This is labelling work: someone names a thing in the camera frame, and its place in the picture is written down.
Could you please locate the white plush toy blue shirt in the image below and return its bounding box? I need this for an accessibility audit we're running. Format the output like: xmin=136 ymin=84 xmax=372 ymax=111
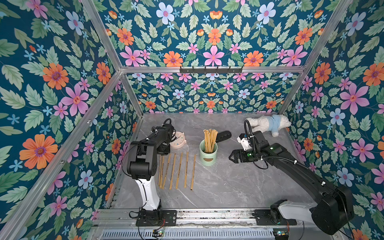
xmin=247 ymin=115 xmax=292 ymax=137

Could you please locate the bundle of paper straws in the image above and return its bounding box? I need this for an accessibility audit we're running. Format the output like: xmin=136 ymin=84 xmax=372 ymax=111
xmin=204 ymin=129 xmax=218 ymax=154

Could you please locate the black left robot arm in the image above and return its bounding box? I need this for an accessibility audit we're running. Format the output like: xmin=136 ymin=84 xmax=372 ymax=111
xmin=125 ymin=119 xmax=175 ymax=212

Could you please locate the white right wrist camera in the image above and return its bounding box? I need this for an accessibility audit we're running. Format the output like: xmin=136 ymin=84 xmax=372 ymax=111
xmin=237 ymin=134 xmax=253 ymax=151

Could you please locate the round beige kitchen timer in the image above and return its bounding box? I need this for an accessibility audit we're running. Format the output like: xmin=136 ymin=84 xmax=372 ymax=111
xmin=170 ymin=131 xmax=187 ymax=149

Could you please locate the black wall hook rail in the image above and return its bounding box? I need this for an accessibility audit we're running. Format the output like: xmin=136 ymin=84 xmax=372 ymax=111
xmin=179 ymin=66 xmax=243 ymax=74

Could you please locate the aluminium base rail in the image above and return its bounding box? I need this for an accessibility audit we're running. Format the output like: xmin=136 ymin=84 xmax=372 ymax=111
xmin=88 ymin=208 xmax=333 ymax=240

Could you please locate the light green metal cup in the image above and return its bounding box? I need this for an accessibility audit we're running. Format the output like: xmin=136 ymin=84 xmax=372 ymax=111
xmin=199 ymin=140 xmax=218 ymax=167

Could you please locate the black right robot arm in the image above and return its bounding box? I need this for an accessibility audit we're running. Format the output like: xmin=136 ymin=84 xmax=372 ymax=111
xmin=229 ymin=120 xmax=355 ymax=235

